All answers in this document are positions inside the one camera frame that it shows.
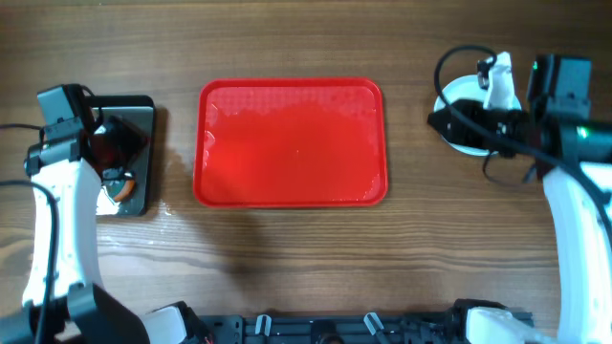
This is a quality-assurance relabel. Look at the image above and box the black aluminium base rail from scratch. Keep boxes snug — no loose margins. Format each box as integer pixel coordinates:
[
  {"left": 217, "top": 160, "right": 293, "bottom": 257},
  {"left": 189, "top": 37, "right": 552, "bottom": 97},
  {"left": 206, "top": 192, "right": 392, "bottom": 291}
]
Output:
[{"left": 190, "top": 311, "right": 536, "bottom": 344}]

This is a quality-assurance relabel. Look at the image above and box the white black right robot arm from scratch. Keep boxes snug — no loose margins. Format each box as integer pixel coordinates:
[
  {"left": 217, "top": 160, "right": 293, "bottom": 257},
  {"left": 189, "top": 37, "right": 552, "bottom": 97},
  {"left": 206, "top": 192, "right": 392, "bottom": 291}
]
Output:
[{"left": 427, "top": 98, "right": 611, "bottom": 343}]

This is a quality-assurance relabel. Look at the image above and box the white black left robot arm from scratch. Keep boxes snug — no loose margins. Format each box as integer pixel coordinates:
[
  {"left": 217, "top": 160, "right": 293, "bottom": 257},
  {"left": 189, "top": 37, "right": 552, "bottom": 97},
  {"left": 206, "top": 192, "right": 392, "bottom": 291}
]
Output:
[{"left": 1, "top": 117, "right": 214, "bottom": 343}]

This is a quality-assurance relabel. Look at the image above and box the light blue plate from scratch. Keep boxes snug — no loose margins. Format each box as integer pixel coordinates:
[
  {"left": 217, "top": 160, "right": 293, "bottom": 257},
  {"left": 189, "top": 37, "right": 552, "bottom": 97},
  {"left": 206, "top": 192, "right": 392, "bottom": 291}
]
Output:
[{"left": 441, "top": 75, "right": 498, "bottom": 158}]

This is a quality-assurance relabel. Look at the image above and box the red plastic tray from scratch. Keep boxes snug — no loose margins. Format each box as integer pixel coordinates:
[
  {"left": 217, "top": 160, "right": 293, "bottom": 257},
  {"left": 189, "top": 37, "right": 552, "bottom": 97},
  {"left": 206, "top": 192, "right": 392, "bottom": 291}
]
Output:
[{"left": 192, "top": 77, "right": 389, "bottom": 208}]

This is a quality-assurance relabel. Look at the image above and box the black plastic tray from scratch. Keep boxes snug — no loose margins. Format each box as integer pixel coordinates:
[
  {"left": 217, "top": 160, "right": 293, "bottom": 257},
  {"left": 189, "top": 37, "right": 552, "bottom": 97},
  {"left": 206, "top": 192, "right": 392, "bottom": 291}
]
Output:
[{"left": 88, "top": 95, "right": 157, "bottom": 216}]

